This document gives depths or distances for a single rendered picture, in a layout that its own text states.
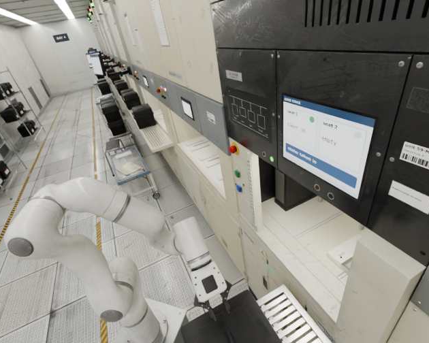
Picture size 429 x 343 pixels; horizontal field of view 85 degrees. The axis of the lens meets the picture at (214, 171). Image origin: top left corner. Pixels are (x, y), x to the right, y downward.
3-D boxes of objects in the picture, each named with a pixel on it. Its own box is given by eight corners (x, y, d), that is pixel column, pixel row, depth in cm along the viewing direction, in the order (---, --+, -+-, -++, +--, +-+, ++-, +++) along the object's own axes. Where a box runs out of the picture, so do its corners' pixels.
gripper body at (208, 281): (186, 270, 75) (200, 305, 72) (215, 256, 77) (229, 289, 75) (185, 267, 82) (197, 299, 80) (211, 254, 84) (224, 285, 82)
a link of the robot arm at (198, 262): (185, 263, 75) (189, 272, 74) (210, 251, 77) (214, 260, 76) (184, 260, 83) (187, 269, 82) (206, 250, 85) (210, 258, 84)
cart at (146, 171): (117, 180, 377) (105, 154, 351) (148, 168, 394) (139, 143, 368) (128, 214, 301) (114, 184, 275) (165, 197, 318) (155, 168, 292)
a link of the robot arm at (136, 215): (99, 231, 73) (178, 262, 87) (120, 216, 63) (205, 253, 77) (111, 207, 79) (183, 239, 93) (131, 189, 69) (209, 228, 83)
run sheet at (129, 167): (115, 169, 311) (115, 168, 310) (130, 161, 324) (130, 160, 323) (126, 176, 291) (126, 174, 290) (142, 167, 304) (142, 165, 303)
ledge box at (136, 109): (135, 124, 347) (129, 107, 333) (154, 119, 354) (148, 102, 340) (137, 130, 323) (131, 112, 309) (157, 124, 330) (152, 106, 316)
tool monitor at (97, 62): (97, 82, 351) (86, 55, 332) (131, 73, 365) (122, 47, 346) (98, 85, 318) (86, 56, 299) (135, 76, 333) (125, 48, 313)
